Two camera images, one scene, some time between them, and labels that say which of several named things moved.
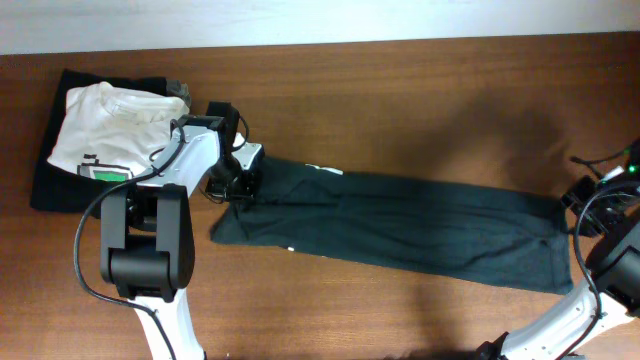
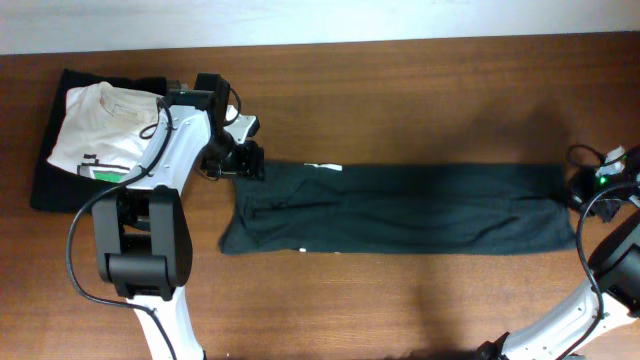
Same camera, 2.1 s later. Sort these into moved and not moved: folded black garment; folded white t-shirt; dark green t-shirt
Moved: dark green t-shirt
Not moved: folded white t-shirt; folded black garment
